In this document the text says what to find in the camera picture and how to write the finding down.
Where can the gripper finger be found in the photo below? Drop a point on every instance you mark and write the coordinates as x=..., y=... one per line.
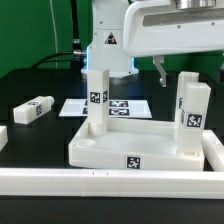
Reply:
x=221, y=73

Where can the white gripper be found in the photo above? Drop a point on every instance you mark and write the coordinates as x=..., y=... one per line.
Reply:
x=166, y=27

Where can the white desk top tray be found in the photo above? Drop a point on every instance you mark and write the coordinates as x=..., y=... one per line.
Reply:
x=132, y=144

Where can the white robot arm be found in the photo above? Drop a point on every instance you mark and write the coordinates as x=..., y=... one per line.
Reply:
x=106, y=48

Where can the white right fence bar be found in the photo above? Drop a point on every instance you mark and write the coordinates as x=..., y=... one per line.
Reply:
x=213, y=150

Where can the white fence bar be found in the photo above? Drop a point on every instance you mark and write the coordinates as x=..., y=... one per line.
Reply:
x=111, y=183
x=213, y=150

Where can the white front fence bar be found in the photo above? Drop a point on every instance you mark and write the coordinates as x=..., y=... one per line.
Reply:
x=111, y=183

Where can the white marker base plate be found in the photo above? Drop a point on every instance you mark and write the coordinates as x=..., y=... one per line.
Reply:
x=117, y=108

